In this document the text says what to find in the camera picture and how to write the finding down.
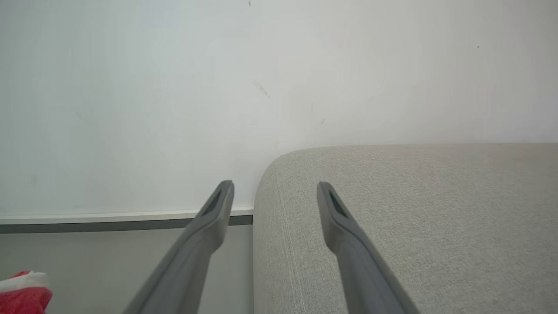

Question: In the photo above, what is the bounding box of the grey fabric sofa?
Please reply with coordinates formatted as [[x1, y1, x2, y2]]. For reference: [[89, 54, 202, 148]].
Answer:
[[252, 143, 558, 314]]

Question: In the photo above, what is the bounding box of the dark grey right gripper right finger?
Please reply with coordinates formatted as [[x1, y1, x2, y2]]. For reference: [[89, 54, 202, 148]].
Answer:
[[316, 181, 420, 314]]

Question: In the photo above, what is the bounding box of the white and black baseboard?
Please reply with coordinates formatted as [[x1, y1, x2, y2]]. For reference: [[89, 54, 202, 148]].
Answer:
[[0, 208, 254, 234]]

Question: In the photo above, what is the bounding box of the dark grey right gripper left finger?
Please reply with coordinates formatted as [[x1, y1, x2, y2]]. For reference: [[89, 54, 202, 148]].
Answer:
[[123, 180, 235, 314]]

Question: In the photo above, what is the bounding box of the red garment with white trim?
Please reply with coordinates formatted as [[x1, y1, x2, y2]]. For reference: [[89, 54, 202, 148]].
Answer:
[[0, 270, 53, 314]]

